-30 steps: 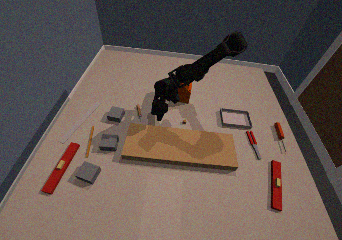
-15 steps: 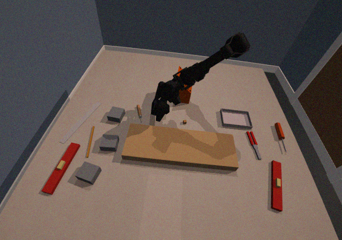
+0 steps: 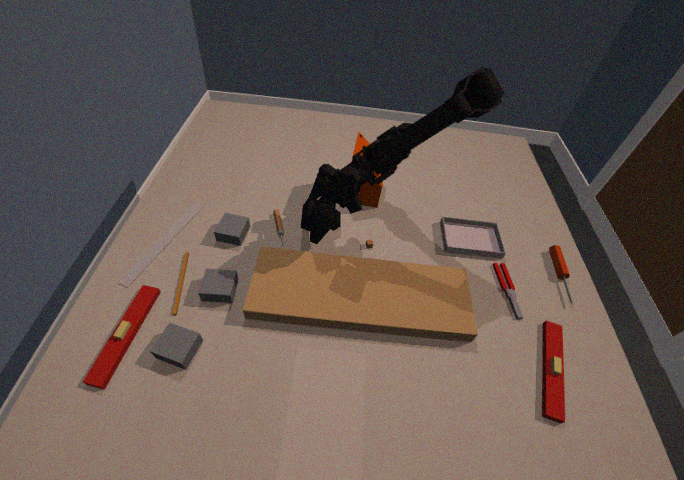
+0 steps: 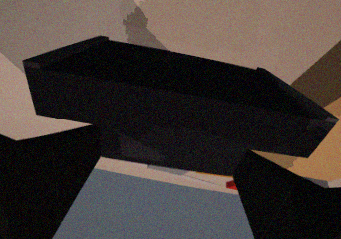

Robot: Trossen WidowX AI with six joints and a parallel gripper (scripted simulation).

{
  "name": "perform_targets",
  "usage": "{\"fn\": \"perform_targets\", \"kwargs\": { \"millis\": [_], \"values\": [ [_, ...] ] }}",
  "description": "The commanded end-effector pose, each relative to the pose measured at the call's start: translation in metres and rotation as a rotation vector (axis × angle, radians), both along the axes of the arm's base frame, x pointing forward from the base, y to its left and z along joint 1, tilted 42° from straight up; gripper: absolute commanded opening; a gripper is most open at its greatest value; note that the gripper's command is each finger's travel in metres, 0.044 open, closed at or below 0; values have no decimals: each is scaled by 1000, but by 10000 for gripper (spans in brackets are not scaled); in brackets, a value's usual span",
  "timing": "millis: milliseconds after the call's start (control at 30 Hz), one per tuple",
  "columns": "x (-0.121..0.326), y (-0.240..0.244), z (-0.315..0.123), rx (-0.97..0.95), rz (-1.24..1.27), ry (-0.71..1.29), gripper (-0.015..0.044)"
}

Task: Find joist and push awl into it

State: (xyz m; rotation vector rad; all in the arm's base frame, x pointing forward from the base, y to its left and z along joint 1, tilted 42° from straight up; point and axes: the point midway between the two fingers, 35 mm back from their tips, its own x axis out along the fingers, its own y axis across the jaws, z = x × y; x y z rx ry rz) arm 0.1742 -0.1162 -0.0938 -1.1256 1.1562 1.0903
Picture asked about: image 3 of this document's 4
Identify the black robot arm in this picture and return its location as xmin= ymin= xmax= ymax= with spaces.
xmin=329 ymin=67 xmax=505 ymax=213

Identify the red flat bar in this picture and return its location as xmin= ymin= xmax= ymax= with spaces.
xmin=541 ymin=320 xmax=565 ymax=424
xmin=82 ymin=285 xmax=161 ymax=390

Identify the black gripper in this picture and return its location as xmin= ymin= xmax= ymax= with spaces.
xmin=306 ymin=164 xmax=344 ymax=231

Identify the tan wooden floor panel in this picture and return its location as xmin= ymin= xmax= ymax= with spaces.
xmin=243 ymin=247 xmax=478 ymax=343

